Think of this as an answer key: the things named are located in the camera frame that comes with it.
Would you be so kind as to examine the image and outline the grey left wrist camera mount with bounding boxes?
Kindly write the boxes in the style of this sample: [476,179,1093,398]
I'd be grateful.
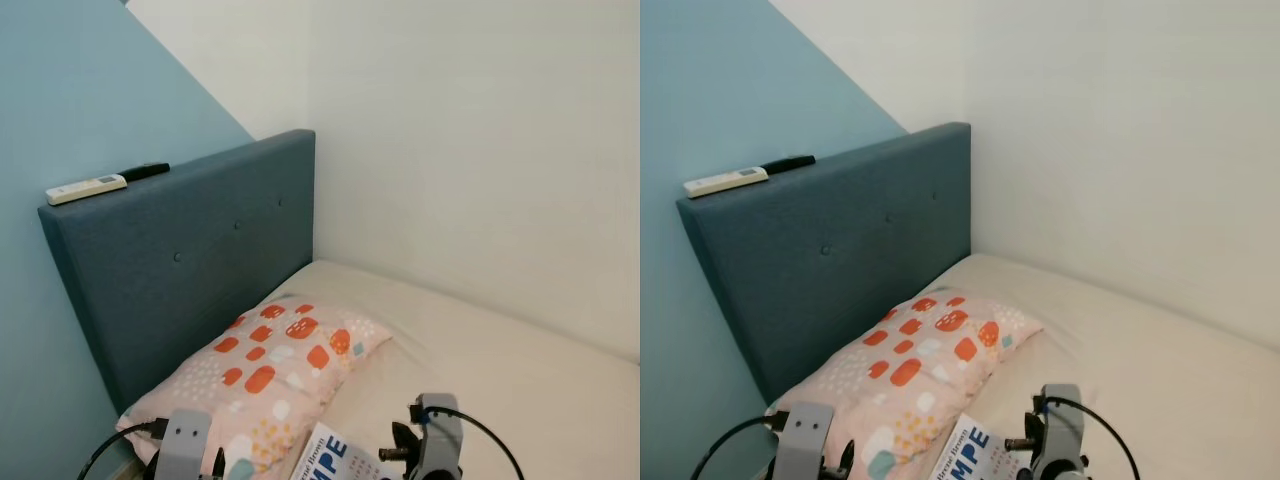
[155,408,213,480]
[772,402,836,480]

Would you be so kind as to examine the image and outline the teal upholstered headboard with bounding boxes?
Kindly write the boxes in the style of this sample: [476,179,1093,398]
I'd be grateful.
[38,130,316,413]
[676,122,972,403]

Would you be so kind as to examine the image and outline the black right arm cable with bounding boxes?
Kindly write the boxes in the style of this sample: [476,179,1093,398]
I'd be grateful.
[1040,397,1143,480]
[420,405,526,480]

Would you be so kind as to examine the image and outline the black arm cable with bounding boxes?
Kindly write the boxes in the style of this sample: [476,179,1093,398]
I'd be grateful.
[420,405,526,480]
[78,420,169,480]
[688,412,791,480]
[1040,397,1143,480]

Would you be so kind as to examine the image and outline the cream remote control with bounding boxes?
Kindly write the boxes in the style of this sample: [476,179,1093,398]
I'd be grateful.
[46,174,129,207]
[684,167,769,199]

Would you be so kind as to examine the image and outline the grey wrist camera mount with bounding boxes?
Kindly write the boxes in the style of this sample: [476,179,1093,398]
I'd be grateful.
[1033,384,1086,480]
[155,408,213,480]
[772,402,836,480]
[410,393,464,480]

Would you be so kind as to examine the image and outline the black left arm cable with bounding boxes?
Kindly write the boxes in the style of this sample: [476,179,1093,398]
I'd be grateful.
[688,412,791,480]
[78,420,169,480]

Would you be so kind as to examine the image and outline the pink patterned pillow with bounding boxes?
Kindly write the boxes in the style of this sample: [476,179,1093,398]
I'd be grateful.
[765,287,1044,480]
[116,292,393,480]

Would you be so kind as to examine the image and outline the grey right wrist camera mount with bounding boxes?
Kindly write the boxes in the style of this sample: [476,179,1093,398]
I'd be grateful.
[410,393,464,480]
[1033,384,1086,480]

